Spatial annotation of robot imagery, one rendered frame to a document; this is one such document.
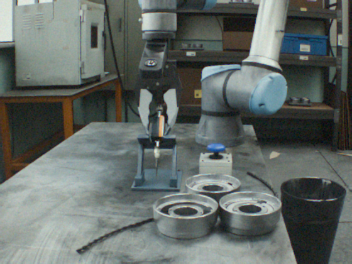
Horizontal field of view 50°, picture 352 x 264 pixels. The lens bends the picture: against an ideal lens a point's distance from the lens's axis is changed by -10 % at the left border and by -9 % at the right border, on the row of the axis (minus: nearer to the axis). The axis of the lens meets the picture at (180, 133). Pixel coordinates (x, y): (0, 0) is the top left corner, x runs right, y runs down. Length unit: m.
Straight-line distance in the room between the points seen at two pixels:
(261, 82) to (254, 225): 0.51
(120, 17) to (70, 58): 1.75
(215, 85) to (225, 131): 0.13
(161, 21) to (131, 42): 3.67
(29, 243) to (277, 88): 0.75
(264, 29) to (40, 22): 2.12
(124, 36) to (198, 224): 4.01
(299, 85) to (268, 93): 3.71
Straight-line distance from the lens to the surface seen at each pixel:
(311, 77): 4.79
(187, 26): 4.69
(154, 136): 0.86
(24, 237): 0.68
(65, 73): 2.93
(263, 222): 0.65
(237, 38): 4.13
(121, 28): 4.55
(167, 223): 0.64
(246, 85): 1.09
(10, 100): 2.89
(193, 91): 4.19
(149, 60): 0.81
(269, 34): 1.13
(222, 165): 0.89
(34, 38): 3.02
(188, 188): 0.75
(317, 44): 4.29
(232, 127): 1.19
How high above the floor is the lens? 1.10
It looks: 13 degrees down
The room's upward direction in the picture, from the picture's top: straight up
